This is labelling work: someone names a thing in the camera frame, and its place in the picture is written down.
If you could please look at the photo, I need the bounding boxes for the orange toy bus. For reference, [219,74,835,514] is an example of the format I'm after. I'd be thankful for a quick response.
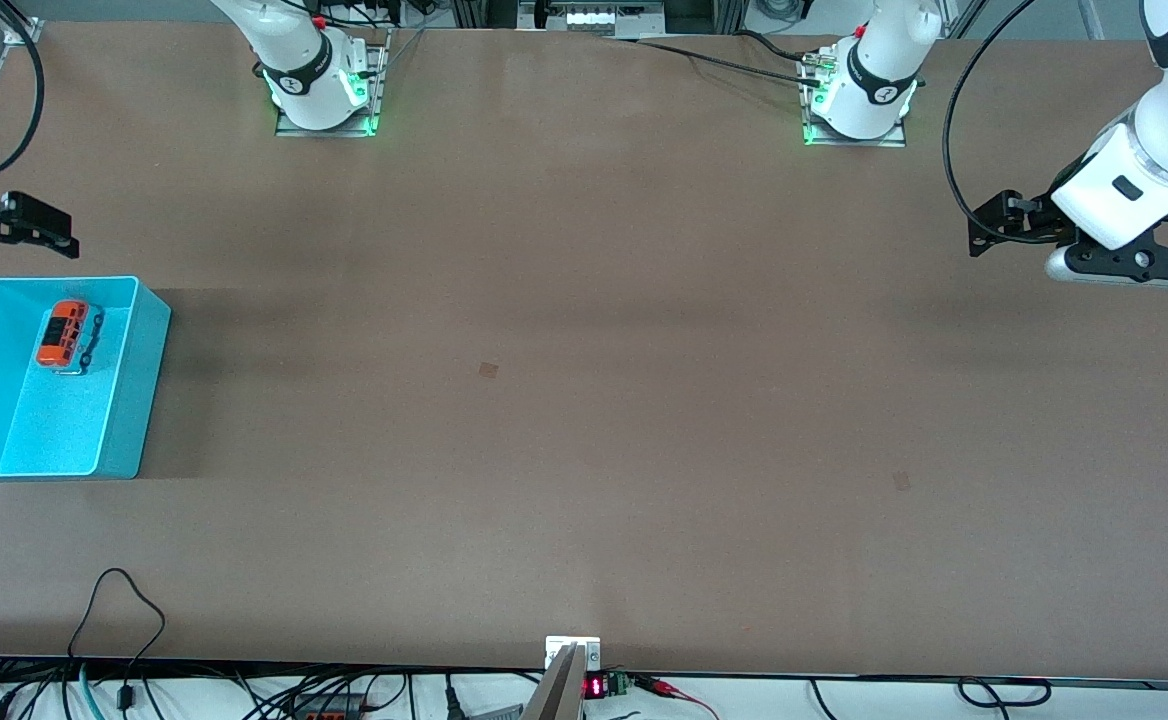
[35,299,106,377]

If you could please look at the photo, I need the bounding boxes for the blue plastic box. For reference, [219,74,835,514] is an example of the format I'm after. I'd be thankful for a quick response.
[0,276,172,480]

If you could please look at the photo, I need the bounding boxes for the lit device on rack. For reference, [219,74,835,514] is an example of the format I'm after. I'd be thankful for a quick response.
[519,0,667,34]

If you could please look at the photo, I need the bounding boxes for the orange black power strip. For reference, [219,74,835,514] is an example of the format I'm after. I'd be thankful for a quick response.
[289,690,377,720]

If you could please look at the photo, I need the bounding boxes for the black left camera mount bracket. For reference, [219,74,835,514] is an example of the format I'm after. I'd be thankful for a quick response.
[1064,205,1168,292]

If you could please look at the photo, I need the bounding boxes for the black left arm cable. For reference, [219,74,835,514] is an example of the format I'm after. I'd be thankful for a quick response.
[943,0,1043,243]

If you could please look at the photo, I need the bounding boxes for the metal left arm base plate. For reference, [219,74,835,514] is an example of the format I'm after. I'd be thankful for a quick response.
[802,48,909,149]

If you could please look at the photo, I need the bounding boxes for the aluminium frame corner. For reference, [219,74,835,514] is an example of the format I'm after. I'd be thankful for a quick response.
[0,0,45,47]

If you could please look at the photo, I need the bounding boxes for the short black table cable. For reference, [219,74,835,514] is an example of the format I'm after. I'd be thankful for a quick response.
[734,30,840,64]

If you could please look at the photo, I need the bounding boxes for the long black table cable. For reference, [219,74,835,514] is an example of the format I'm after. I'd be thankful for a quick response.
[606,35,823,88]

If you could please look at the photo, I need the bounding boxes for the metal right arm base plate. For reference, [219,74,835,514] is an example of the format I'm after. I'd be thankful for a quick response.
[275,30,391,139]

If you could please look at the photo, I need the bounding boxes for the black coiled cable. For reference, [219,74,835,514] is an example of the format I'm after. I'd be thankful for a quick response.
[956,677,1053,710]

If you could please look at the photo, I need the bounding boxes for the teal cable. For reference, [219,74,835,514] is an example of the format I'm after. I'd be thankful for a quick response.
[77,663,107,720]

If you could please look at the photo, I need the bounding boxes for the thin black looped cable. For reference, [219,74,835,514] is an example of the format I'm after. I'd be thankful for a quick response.
[66,568,167,713]

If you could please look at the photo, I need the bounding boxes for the black cable bundle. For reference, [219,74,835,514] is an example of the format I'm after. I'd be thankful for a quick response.
[0,658,545,720]

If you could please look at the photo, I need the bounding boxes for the red clip wires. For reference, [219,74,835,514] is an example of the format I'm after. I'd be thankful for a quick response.
[632,675,721,720]

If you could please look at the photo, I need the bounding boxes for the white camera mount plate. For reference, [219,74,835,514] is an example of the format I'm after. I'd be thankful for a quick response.
[545,636,602,672]

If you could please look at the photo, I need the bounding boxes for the grey metal camera bar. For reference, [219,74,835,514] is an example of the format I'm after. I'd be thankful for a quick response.
[521,643,586,720]

